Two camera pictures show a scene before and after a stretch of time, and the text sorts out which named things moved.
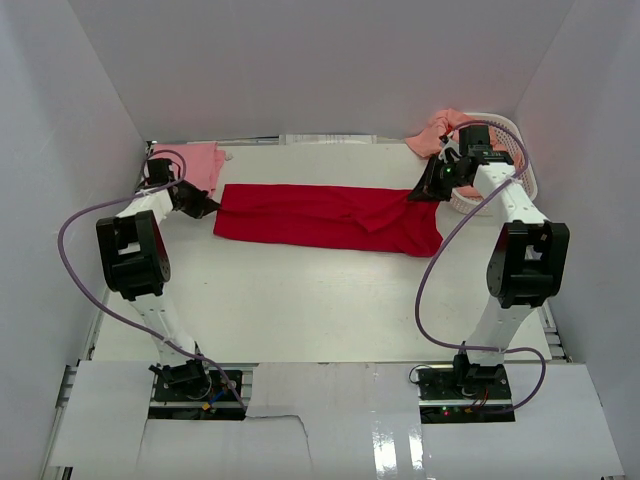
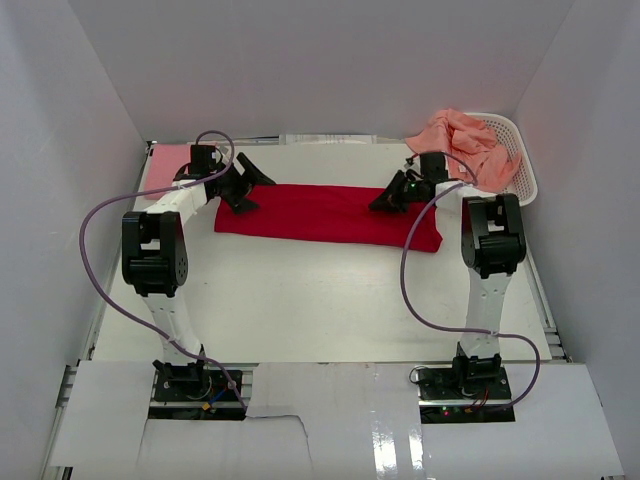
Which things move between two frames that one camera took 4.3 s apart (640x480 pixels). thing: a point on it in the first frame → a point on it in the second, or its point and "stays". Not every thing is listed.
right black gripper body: [442, 179] → [404, 193]
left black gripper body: [194, 202] → [231, 184]
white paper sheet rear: [328, 139] stays
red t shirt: [377, 220] stays
